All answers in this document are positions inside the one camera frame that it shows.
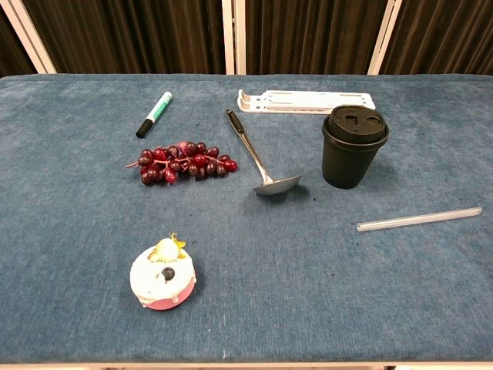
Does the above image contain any blue table cloth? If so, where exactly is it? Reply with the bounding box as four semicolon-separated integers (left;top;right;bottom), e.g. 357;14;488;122
0;73;493;365

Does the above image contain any clear plastic straw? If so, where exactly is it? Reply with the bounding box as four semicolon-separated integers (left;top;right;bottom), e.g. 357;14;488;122
356;207;483;233

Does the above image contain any green white marker pen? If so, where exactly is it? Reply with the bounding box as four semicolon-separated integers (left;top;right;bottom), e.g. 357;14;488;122
135;91;173;140

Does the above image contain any white frame post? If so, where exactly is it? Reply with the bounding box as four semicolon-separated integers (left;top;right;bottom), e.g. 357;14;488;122
367;0;404;76
221;0;247;76
0;0;58;75

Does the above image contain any pink toy cake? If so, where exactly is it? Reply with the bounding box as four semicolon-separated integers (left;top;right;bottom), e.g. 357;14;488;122
129;232;197;311

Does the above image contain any black cup with lid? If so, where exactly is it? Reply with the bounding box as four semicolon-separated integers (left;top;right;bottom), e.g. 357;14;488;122
321;104;390;190

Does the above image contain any steel ladle black handle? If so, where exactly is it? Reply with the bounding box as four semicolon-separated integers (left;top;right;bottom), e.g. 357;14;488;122
225;109;303;197

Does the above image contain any dark brown curtain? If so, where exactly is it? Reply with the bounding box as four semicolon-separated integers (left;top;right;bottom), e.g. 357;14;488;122
0;0;493;77

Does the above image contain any white folding stand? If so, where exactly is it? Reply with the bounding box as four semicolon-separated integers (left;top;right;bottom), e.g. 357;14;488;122
236;89;377;116

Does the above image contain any red grape bunch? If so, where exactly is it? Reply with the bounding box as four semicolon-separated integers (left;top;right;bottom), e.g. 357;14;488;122
126;141;239;187

